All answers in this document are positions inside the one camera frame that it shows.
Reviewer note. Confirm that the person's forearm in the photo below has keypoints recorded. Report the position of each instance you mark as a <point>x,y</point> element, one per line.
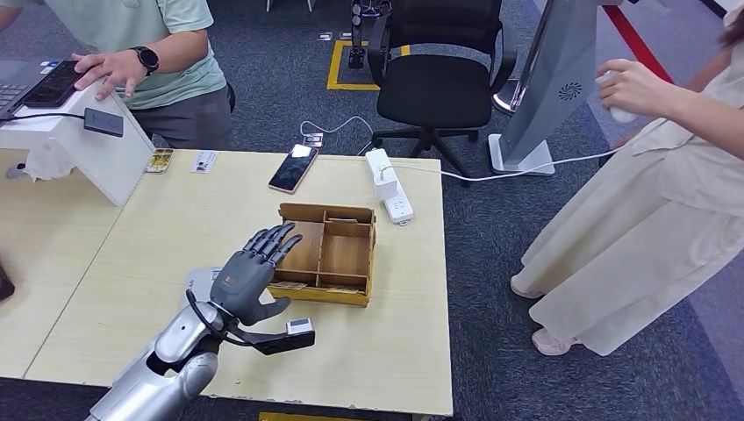
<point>703,119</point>

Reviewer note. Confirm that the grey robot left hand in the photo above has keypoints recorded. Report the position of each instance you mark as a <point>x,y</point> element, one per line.
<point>244,285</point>

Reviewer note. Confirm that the white desk stand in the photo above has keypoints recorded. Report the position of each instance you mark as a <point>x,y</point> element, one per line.
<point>58,131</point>

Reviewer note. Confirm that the red floor tape line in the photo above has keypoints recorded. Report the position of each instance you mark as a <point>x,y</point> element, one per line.
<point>636,40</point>

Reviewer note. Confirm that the smartphone with pink edge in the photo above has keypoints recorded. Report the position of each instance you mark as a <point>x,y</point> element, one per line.
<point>293,168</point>

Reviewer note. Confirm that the crumpled white tissue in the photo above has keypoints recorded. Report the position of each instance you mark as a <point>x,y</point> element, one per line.
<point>46,165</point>

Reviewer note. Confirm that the grey standing kiosk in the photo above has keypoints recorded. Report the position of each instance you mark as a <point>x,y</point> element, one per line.
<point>552,87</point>

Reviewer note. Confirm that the person's hand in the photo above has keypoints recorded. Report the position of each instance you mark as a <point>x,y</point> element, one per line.
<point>633,87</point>

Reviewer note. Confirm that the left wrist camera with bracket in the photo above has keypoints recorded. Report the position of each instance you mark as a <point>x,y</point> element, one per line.
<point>299,326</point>

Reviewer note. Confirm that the black robot mechanism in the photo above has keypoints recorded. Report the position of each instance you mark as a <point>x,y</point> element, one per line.
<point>357,35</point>

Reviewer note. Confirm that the patterned room key card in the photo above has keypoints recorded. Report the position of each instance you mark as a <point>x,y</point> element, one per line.
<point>343,221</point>
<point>290,286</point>

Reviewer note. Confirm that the white plug adapter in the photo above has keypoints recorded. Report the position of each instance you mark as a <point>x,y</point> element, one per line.
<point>385,183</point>

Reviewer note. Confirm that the person's left forearm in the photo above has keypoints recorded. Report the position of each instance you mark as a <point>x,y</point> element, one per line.
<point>180,49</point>

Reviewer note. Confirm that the white power strip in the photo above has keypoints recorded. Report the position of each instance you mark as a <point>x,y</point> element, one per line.
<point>401,210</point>

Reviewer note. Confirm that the white ID card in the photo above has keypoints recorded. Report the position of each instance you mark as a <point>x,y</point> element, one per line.
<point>204,162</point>

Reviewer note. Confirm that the black office chair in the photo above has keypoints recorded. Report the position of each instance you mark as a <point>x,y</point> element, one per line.
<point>436,87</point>

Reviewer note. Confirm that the person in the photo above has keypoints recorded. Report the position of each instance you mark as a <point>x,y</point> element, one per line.
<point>639,232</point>
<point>174,99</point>

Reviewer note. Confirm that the wooden compartment box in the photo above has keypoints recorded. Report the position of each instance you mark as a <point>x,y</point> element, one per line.
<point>343,255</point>

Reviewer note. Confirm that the grey card reader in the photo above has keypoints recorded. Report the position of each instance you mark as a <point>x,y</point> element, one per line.
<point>200,282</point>

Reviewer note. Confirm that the black flat object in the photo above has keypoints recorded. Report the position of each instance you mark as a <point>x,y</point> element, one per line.
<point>4,285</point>

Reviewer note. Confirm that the black USB hub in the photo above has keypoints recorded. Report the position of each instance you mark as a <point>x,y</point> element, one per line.
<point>103,121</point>

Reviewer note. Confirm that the dark laptop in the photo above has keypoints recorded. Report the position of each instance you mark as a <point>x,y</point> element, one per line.
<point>11,81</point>

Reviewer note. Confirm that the black phone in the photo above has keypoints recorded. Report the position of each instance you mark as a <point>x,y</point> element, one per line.
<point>49,90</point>

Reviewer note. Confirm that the small grey object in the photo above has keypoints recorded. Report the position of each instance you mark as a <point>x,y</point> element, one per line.
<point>16,172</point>

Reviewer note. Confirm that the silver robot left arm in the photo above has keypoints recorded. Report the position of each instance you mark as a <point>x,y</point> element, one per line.
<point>168,378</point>

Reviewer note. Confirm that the white handheld controller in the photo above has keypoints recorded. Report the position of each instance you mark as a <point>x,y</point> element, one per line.
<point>623,116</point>

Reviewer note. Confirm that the yellow floor tape square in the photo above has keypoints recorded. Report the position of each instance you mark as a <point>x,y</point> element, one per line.
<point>337,86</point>
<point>302,417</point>

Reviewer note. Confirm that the yellow green card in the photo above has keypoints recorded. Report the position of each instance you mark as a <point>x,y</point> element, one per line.
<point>159,161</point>

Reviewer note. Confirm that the black wristwatch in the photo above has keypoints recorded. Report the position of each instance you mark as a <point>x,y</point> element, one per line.
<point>146,58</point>

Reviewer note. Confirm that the person's left hand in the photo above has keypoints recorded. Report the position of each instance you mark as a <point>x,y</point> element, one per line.
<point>113,69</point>

